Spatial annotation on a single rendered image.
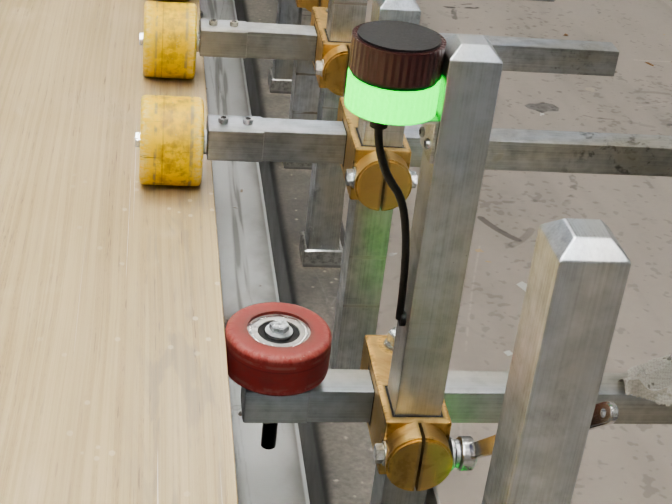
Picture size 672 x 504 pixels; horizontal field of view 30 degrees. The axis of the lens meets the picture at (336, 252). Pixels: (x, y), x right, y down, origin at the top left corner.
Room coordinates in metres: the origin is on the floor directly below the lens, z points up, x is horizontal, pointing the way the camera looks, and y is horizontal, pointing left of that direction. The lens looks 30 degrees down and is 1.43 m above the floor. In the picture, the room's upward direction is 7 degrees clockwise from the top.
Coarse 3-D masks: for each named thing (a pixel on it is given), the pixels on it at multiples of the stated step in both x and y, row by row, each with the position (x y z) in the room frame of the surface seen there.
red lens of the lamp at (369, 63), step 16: (352, 32) 0.75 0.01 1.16; (352, 48) 0.75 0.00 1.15; (368, 48) 0.73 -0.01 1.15; (352, 64) 0.74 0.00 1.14; (368, 64) 0.73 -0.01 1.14; (384, 64) 0.73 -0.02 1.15; (400, 64) 0.73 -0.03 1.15; (416, 64) 0.73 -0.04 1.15; (432, 64) 0.73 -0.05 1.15; (368, 80) 0.73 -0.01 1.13; (384, 80) 0.73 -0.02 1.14; (400, 80) 0.73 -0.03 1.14; (416, 80) 0.73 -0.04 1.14; (432, 80) 0.74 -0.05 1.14
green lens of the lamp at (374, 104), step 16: (352, 80) 0.74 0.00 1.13; (352, 96) 0.74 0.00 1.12; (368, 96) 0.73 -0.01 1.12; (384, 96) 0.73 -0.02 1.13; (400, 96) 0.73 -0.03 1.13; (416, 96) 0.73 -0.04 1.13; (432, 96) 0.74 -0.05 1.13; (352, 112) 0.74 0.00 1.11; (368, 112) 0.73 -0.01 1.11; (384, 112) 0.73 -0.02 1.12; (400, 112) 0.73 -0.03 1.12; (416, 112) 0.73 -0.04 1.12; (432, 112) 0.74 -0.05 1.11
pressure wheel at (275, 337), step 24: (240, 312) 0.80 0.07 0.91; (264, 312) 0.81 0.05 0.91; (288, 312) 0.81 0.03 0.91; (312, 312) 0.81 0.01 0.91; (240, 336) 0.77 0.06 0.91; (264, 336) 0.78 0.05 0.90; (288, 336) 0.78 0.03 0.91; (312, 336) 0.78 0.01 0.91; (240, 360) 0.75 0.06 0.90; (264, 360) 0.75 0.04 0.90; (288, 360) 0.75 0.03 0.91; (312, 360) 0.76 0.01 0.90; (240, 384) 0.75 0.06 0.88; (264, 384) 0.75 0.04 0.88; (288, 384) 0.75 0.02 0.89; (312, 384) 0.76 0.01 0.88; (264, 432) 0.78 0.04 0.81
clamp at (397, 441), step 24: (384, 336) 0.85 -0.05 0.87; (384, 360) 0.81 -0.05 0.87; (384, 384) 0.78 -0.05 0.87; (384, 408) 0.75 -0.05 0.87; (384, 432) 0.74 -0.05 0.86; (408, 432) 0.73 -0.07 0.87; (432, 432) 0.73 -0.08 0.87; (384, 456) 0.72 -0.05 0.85; (408, 456) 0.72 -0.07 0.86; (432, 456) 0.72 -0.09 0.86; (408, 480) 0.72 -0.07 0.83; (432, 480) 0.72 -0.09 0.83
